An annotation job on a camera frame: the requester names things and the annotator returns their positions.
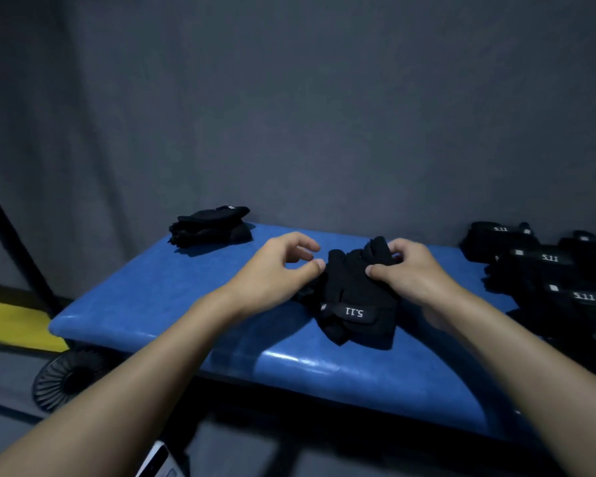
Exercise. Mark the person's left forearm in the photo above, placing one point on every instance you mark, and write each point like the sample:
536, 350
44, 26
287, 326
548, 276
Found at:
104, 397

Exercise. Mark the black floor fan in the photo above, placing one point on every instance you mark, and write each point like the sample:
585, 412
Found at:
69, 380

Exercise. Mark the person's left hand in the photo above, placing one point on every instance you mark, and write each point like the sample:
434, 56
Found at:
268, 283

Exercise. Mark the person's right forearm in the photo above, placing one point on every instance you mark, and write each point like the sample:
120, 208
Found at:
531, 382

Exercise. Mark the black metal pole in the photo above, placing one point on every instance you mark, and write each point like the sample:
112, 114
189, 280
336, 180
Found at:
15, 248

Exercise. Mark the yellow floor mat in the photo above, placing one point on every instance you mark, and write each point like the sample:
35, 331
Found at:
15, 325

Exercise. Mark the pile of black gloves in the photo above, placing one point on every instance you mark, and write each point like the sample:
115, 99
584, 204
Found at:
208, 225

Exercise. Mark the blue padded bench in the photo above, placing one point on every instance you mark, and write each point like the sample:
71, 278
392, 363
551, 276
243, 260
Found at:
144, 303

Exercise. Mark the person's right hand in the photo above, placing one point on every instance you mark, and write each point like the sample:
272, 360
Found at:
417, 278

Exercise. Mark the white power bank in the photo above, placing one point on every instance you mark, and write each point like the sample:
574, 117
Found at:
161, 464

